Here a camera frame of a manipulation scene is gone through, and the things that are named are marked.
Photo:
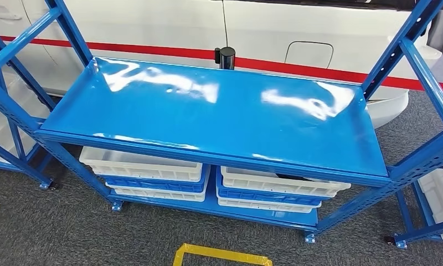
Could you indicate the black plastic part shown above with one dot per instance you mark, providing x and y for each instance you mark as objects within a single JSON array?
[{"x": 291, "y": 177}]

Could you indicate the red barrier belt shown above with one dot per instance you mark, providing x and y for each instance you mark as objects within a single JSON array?
[
  {"x": 133, "y": 48},
  {"x": 317, "y": 72}
]

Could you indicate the white car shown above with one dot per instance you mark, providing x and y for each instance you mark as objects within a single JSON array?
[{"x": 152, "y": 22}]

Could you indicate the black barrier post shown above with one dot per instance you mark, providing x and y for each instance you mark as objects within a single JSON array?
[{"x": 226, "y": 58}]

